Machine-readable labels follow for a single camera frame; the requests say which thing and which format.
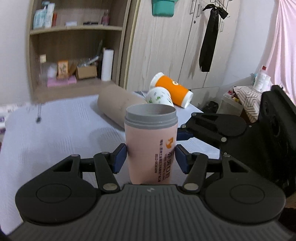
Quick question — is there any black hanging ribbon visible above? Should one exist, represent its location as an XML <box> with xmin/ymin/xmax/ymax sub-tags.
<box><xmin>199</xmin><ymin>4</ymin><xmax>228</xmax><ymax>72</ymax></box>

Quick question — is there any taupe tumbler cup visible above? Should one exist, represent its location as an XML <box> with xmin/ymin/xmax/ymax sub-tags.
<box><xmin>97</xmin><ymin>85</ymin><xmax>147</xmax><ymax>128</ymax></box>

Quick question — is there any clear bottle cream cap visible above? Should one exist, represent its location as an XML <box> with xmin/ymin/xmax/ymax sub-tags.
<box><xmin>39</xmin><ymin>54</ymin><xmax>49</xmax><ymax>83</ymax></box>

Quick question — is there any light blue quilted cloth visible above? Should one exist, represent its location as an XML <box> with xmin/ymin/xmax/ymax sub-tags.
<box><xmin>0</xmin><ymin>91</ymin><xmax>220</xmax><ymax>235</ymax></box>

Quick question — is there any teal fabric pouch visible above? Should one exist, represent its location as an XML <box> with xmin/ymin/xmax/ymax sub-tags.
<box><xmin>152</xmin><ymin>0</ymin><xmax>177</xmax><ymax>17</ymax></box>

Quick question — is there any pink flat box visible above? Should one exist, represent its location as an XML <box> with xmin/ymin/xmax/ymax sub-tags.
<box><xmin>47</xmin><ymin>75</ymin><xmax>77</xmax><ymax>87</ymax></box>

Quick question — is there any orange paper cup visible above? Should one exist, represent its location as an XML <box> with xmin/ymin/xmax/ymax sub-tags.
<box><xmin>150</xmin><ymin>72</ymin><xmax>194</xmax><ymax>108</ymax></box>

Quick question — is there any small pink bottle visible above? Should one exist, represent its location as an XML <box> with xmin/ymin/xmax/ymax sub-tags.
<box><xmin>101</xmin><ymin>9</ymin><xmax>110</xmax><ymax>26</ymax></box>

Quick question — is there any wooden wardrobe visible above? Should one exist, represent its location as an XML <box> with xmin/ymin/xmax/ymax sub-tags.
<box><xmin>120</xmin><ymin>0</ymin><xmax>241</xmax><ymax>93</ymax></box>

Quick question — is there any wooden shelf unit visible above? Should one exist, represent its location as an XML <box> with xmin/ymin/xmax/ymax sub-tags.
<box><xmin>26</xmin><ymin>1</ymin><xmax>131</xmax><ymax>103</ymax></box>

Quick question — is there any white floral paper cup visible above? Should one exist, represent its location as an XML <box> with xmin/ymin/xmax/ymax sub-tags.
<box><xmin>146</xmin><ymin>87</ymin><xmax>174</xmax><ymax>107</ymax></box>

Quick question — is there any orange printed carton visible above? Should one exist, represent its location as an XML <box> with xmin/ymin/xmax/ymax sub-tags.
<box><xmin>57</xmin><ymin>60</ymin><xmax>69</xmax><ymax>79</ymax></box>

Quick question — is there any small cardboard box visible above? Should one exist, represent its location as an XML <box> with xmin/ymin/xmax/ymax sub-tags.
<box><xmin>69</xmin><ymin>62</ymin><xmax>97</xmax><ymax>80</ymax></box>

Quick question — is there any white plastic bottle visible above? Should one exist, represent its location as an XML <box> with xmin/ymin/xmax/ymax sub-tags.
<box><xmin>253</xmin><ymin>65</ymin><xmax>271</xmax><ymax>93</ymax></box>

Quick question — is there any white paper towel roll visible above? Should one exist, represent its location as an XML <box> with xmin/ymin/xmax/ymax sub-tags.
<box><xmin>101</xmin><ymin>49</ymin><xmax>114</xmax><ymax>81</ymax></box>

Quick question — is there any pink tumbler cup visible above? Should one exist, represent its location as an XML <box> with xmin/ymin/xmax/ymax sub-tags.
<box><xmin>125</xmin><ymin>104</ymin><xmax>178</xmax><ymax>184</ymax></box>

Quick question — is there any patterned cloth pile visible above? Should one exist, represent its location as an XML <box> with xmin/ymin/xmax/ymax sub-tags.
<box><xmin>233</xmin><ymin>86</ymin><xmax>262</xmax><ymax>123</ymax></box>

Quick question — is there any white teal jar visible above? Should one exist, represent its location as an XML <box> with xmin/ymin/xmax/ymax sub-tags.
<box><xmin>33</xmin><ymin>1</ymin><xmax>50</xmax><ymax>30</ymax></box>

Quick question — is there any pink curtain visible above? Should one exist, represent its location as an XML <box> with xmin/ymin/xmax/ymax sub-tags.
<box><xmin>261</xmin><ymin>1</ymin><xmax>295</xmax><ymax>103</ymax></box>

